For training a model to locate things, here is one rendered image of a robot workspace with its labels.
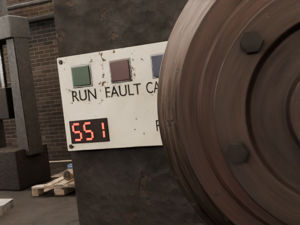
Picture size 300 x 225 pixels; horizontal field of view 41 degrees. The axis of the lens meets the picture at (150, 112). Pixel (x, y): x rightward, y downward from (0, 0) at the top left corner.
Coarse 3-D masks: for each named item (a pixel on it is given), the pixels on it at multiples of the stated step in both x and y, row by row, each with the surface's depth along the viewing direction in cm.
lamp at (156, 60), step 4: (152, 56) 69; (156, 56) 69; (160, 56) 69; (152, 60) 69; (156, 60) 69; (160, 60) 69; (152, 64) 70; (156, 64) 69; (160, 64) 69; (156, 68) 69; (156, 72) 69
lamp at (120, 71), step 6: (126, 60) 71; (114, 66) 72; (120, 66) 72; (126, 66) 71; (114, 72) 72; (120, 72) 72; (126, 72) 71; (114, 78) 72; (120, 78) 72; (126, 78) 71
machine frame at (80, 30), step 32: (64, 0) 77; (96, 0) 75; (128, 0) 73; (160, 0) 71; (64, 32) 78; (96, 32) 75; (128, 32) 73; (160, 32) 71; (96, 160) 78; (128, 160) 75; (160, 160) 73; (96, 192) 78; (128, 192) 76; (160, 192) 74; (96, 224) 79; (128, 224) 77; (160, 224) 74; (192, 224) 72
